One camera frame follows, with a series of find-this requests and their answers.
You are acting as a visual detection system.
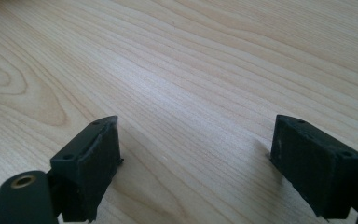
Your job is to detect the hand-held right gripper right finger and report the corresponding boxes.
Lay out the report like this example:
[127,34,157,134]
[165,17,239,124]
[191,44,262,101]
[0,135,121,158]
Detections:
[269,114,358,220]

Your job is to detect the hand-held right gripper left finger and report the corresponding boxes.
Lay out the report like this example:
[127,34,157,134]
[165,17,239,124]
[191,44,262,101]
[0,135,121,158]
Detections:
[49,115,125,223]

